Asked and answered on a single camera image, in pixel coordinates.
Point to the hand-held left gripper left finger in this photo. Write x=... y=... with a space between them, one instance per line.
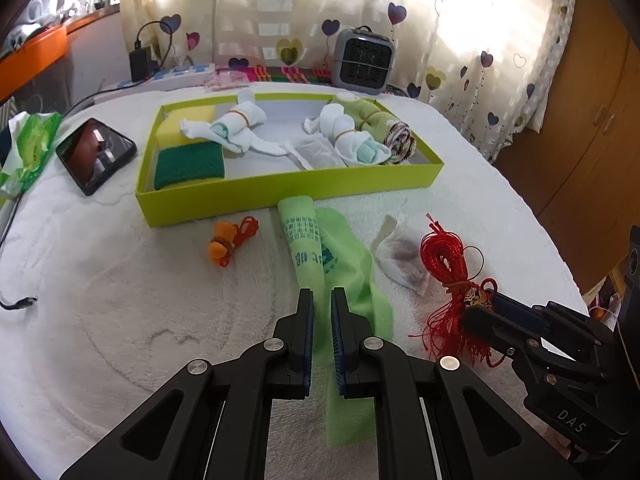
x=309 y=340

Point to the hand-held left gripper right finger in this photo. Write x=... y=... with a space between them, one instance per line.
x=336 y=345

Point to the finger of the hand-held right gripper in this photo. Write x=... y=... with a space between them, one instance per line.
x=500 y=330
x=517 y=310

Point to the green plastic bag roll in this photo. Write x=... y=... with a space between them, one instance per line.
x=310 y=250

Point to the white sachet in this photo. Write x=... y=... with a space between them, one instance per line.
x=315 y=155
x=400 y=255

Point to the lime green cardboard box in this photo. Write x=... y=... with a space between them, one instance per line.
x=265 y=159

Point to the yellow sponge green scrub pad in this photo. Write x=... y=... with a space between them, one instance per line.
x=189 y=166

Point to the white sock bundle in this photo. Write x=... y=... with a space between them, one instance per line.
x=345 y=130
x=235 y=122

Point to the wooden wardrobe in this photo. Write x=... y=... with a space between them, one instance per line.
x=590 y=135

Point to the rolled green towel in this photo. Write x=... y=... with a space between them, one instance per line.
x=372 y=117

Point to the colourful striped mat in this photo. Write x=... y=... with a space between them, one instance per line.
x=295 y=74

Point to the pink packet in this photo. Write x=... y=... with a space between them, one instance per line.
x=225 y=80

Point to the grey small heater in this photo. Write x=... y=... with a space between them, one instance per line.
x=364 y=62

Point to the black smartphone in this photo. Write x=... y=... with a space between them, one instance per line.
x=95 y=155

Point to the white blue power strip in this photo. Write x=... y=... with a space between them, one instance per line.
x=175 y=75

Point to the heart print curtain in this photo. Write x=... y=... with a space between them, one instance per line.
x=440 y=15

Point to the black charger plug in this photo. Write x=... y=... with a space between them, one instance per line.
x=141 y=65

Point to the green tissue packet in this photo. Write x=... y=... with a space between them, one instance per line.
x=27 y=152

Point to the orange ledge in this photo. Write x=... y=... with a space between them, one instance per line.
x=30 y=57

